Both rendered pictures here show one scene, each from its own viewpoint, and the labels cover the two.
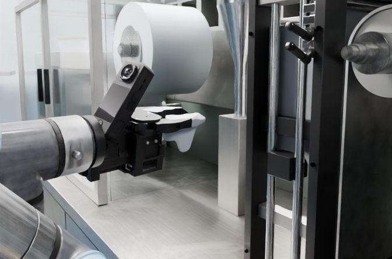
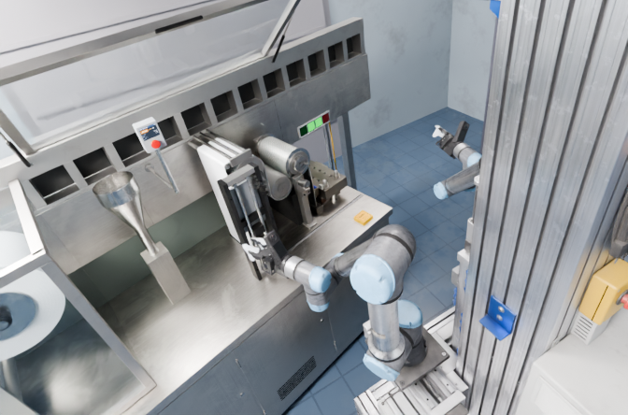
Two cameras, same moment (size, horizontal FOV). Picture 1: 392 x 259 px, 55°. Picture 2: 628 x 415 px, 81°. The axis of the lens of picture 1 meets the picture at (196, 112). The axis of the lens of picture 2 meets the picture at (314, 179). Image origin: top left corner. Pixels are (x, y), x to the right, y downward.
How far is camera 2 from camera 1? 1.40 m
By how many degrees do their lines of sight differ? 87
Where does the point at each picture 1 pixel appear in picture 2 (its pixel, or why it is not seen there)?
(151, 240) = (218, 328)
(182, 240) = (219, 313)
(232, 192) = (181, 286)
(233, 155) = (173, 270)
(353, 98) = not seen: hidden behind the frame
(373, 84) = not seen: hidden behind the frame
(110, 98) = (278, 249)
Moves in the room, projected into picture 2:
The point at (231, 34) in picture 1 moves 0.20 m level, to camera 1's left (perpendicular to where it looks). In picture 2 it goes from (136, 215) to (121, 253)
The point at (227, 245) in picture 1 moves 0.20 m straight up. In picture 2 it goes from (226, 291) to (211, 261)
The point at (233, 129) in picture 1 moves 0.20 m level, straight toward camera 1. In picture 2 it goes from (166, 259) to (213, 252)
